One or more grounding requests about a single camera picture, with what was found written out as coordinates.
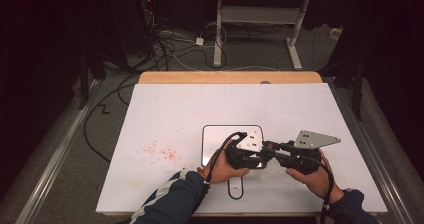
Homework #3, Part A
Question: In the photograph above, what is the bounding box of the white desk frame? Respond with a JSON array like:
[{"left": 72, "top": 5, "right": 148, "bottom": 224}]
[{"left": 213, "top": 0, "right": 310, "bottom": 71}]

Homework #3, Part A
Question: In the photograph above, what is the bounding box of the left hand-held gripper cable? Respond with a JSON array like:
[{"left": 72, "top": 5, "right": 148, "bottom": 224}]
[{"left": 191, "top": 131, "right": 249, "bottom": 215}]

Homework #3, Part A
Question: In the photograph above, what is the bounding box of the tangle of black cables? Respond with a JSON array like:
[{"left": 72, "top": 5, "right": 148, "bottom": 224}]
[{"left": 138, "top": 0, "right": 231, "bottom": 72}]

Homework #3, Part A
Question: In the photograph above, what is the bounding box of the large white table board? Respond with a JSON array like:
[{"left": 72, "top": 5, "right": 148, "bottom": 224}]
[{"left": 95, "top": 82, "right": 389, "bottom": 216}]

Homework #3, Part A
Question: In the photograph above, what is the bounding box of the black metal stand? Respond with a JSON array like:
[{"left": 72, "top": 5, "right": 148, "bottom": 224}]
[
  {"left": 333, "top": 55, "right": 366, "bottom": 122},
  {"left": 77, "top": 50, "right": 108, "bottom": 111}
]

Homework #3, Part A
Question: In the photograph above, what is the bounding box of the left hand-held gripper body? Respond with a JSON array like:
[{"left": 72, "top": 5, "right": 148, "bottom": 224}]
[{"left": 225, "top": 132, "right": 268, "bottom": 171}]

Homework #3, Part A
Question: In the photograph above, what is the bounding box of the person's left hand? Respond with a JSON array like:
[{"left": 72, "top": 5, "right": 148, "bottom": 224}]
[{"left": 196, "top": 138, "right": 251, "bottom": 185}]

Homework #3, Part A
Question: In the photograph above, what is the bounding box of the right hand-held gripper cable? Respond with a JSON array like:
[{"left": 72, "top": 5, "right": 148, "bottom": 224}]
[{"left": 313, "top": 157, "right": 336, "bottom": 224}]

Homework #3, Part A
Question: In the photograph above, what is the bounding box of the wooden table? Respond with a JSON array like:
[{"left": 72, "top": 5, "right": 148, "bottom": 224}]
[{"left": 137, "top": 71, "right": 324, "bottom": 85}]

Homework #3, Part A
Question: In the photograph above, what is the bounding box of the hand-held gripper cable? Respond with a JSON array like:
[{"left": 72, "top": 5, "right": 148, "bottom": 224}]
[
  {"left": 313, "top": 157, "right": 336, "bottom": 224},
  {"left": 191, "top": 131, "right": 249, "bottom": 215}
]

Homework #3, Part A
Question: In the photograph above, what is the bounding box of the white floor cable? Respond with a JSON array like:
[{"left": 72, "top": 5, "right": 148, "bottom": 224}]
[{"left": 173, "top": 55, "right": 281, "bottom": 73}]

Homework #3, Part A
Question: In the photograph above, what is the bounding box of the aluminium floor rail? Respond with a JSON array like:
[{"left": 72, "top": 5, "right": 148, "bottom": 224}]
[
  {"left": 328, "top": 77, "right": 416, "bottom": 224},
  {"left": 14, "top": 78, "right": 104, "bottom": 224}
]

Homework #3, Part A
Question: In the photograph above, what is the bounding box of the person's right hand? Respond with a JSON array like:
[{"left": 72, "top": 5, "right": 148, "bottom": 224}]
[{"left": 285, "top": 150, "right": 345, "bottom": 205}]

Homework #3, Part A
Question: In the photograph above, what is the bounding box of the black floor cable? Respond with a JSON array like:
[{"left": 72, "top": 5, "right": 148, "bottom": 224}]
[{"left": 82, "top": 73, "right": 139, "bottom": 163}]

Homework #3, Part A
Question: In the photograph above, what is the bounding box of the small whiteboard with handle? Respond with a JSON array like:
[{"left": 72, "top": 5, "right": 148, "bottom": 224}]
[{"left": 201, "top": 124, "right": 266, "bottom": 200}]

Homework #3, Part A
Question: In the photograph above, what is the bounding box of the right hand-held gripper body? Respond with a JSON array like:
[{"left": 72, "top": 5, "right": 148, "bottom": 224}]
[{"left": 275, "top": 129, "right": 342, "bottom": 176}]

